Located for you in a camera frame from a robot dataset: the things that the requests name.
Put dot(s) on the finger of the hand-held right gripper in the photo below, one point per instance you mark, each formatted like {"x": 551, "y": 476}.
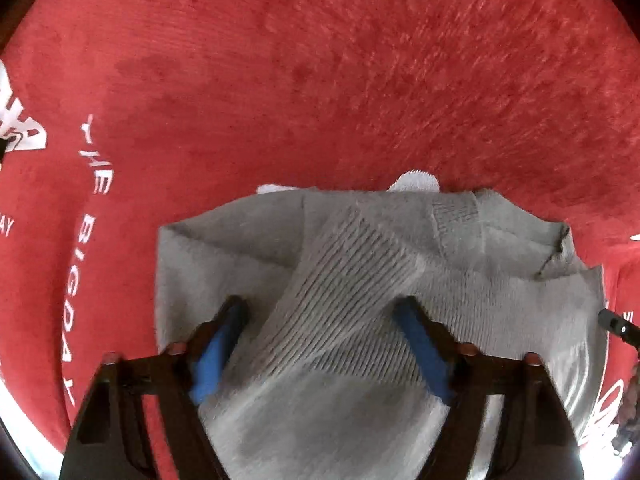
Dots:
{"x": 620, "y": 328}

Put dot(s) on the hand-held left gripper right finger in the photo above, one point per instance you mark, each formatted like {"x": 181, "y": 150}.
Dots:
{"x": 425, "y": 355}

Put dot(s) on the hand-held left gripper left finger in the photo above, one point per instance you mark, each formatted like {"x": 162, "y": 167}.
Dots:
{"x": 215, "y": 360}

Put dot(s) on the grey knit sweater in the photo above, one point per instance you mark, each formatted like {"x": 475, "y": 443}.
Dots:
{"x": 350, "y": 270}

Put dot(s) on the red printed blanket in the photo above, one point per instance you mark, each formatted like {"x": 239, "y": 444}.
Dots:
{"x": 320, "y": 70}

